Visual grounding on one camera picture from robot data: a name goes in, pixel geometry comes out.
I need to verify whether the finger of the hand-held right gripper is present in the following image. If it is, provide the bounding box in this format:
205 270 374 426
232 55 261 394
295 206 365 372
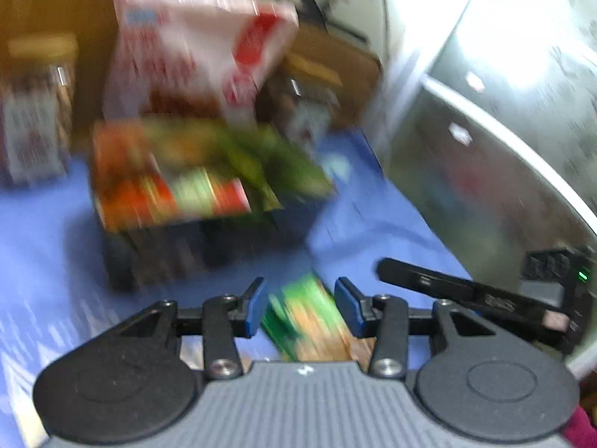
376 257 477 300

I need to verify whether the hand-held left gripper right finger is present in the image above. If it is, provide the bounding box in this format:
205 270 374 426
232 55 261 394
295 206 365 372
334 277 497 380

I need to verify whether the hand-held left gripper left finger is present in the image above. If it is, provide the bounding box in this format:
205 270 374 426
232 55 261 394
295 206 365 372
118 277 267 382

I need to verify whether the green orange snack packet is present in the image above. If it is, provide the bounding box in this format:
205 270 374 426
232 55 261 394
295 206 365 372
260 273 378 363

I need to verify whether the black cardboard box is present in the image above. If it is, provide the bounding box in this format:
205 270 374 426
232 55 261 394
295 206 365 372
92 120 337 292

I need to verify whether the orange red snack packet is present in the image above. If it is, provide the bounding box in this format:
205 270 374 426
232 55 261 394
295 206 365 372
90 120 253 233

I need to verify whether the gold lidded nut jar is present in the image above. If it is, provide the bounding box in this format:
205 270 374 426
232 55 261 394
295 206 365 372
258 53 344 151
0 34 78 186

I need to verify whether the blue printed tablecloth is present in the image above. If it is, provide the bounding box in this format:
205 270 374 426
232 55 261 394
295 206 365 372
0 130 473 448

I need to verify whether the large pink snack bag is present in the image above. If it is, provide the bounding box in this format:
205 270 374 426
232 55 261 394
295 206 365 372
102 0 300 128

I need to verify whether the black stand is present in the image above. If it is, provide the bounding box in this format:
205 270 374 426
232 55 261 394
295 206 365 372
291 0 375 44

